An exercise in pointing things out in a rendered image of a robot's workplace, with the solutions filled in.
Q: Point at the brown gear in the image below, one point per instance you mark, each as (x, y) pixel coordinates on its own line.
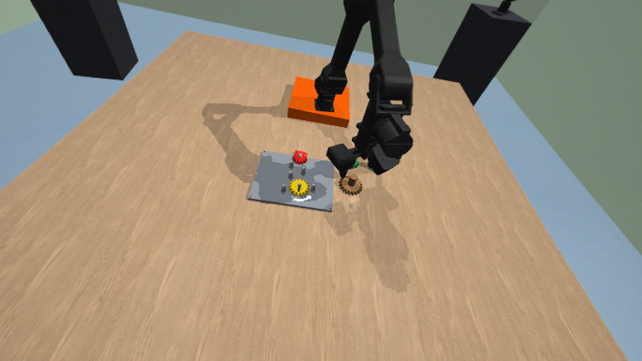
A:
(351, 184)

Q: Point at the red gear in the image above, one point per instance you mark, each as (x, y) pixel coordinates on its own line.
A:
(299, 160)

